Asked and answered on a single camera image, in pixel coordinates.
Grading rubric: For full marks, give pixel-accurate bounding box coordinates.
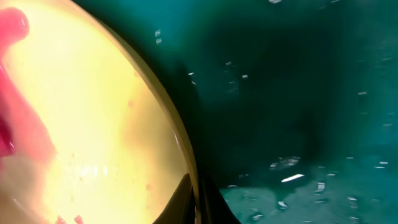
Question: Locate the yellow-green plate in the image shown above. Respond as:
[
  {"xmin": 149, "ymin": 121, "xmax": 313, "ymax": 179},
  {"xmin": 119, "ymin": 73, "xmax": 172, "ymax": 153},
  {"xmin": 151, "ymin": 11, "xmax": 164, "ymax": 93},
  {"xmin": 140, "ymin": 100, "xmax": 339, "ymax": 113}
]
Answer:
[{"xmin": 1, "ymin": 1, "xmax": 193, "ymax": 223}]

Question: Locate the teal plastic tray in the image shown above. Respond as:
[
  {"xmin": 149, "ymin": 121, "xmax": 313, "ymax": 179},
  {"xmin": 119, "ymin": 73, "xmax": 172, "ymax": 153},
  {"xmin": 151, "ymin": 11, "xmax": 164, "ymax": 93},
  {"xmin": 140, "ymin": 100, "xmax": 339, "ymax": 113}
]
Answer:
[{"xmin": 78, "ymin": 0, "xmax": 397, "ymax": 223}]

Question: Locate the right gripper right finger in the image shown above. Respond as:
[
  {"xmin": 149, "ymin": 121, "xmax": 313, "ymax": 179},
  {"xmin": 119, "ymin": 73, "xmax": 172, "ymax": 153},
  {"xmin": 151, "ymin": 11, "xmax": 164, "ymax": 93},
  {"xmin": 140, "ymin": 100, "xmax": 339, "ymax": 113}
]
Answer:
[{"xmin": 199, "ymin": 175, "xmax": 240, "ymax": 224}]

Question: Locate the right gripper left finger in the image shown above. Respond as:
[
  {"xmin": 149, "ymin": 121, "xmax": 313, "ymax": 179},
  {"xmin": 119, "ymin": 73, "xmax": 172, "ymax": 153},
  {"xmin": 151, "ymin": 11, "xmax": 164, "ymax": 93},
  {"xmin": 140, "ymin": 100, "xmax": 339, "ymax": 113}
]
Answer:
[{"xmin": 153, "ymin": 174, "xmax": 195, "ymax": 224}]

